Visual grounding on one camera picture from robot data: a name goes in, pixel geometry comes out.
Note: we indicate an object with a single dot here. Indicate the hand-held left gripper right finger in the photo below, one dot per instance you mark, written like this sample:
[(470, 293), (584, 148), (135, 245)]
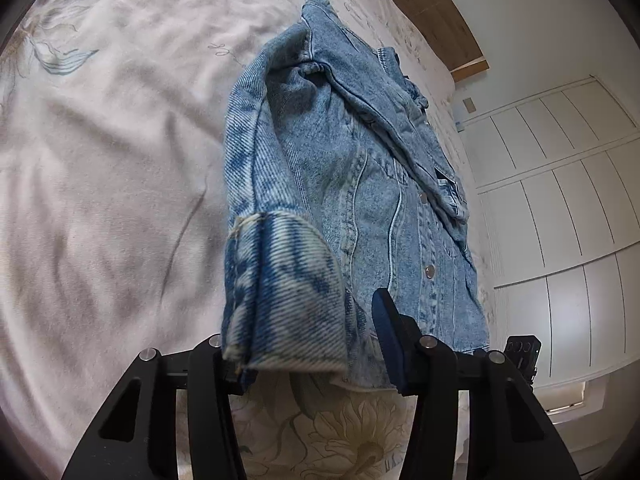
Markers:
[(386, 330)]

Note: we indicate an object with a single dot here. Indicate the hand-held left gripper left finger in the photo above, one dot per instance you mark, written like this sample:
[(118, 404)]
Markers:
[(200, 385)]

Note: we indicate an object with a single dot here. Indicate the blue denim jacket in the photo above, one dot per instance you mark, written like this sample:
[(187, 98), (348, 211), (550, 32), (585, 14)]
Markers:
[(325, 185)]

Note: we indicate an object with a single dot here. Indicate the white panelled wardrobe door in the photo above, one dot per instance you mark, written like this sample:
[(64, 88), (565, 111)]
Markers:
[(550, 185)]

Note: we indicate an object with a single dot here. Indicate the floral beige bed duvet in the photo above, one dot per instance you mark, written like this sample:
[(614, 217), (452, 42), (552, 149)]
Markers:
[(100, 160)]

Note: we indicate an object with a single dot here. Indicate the wooden bed headboard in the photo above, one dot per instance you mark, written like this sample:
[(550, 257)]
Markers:
[(425, 5)]

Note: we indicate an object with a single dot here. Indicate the beige wall switch plate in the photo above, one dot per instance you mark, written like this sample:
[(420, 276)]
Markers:
[(469, 104)]

